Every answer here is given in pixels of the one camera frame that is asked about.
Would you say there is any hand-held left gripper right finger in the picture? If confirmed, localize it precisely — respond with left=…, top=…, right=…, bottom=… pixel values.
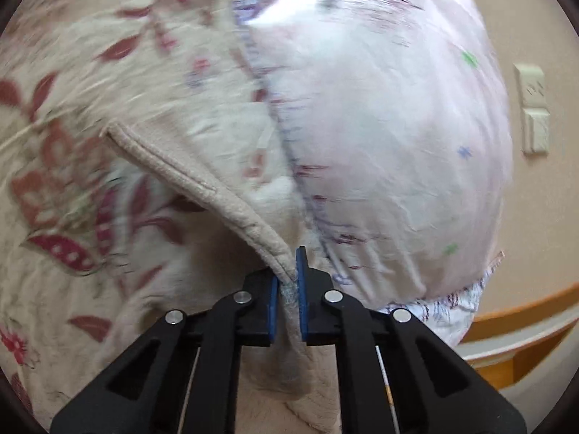
left=295, top=246, right=528, bottom=434

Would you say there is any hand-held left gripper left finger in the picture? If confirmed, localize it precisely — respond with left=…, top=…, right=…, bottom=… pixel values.
left=50, top=273, right=280, bottom=434

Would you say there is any pink floral pillow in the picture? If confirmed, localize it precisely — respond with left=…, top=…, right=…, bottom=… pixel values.
left=226, top=0, right=514, bottom=349

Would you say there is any floral bed quilt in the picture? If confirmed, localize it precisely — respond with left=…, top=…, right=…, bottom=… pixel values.
left=0, top=0, right=308, bottom=434

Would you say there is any wooden bed frame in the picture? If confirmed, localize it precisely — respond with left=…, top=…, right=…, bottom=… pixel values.
left=457, top=282, right=579, bottom=390

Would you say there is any beige wall switch plate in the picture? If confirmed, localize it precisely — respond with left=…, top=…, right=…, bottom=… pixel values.
left=513, top=63, right=549, bottom=110
left=520, top=107, right=551, bottom=157

